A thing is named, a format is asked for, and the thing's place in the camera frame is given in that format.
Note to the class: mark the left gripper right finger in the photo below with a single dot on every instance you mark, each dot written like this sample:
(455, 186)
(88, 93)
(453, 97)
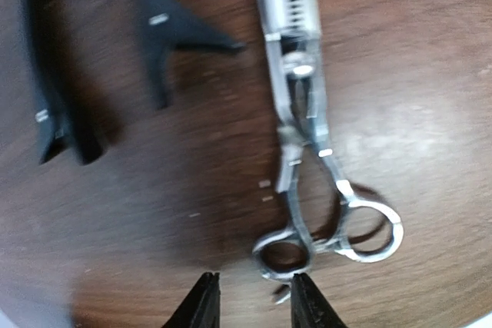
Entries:
(309, 307)

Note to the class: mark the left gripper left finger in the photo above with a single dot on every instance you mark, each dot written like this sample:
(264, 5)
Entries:
(201, 307)

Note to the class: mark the silver thinning shears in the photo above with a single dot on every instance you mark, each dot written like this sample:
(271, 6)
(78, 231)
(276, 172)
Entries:
(292, 38)

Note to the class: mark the black hair clip left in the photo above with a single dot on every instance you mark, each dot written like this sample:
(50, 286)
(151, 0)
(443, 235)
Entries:
(63, 121)

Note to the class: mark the black hair clip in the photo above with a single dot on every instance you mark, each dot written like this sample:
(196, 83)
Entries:
(166, 26)
(63, 121)

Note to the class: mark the black hair clip right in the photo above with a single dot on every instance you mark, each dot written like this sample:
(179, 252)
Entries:
(166, 26)

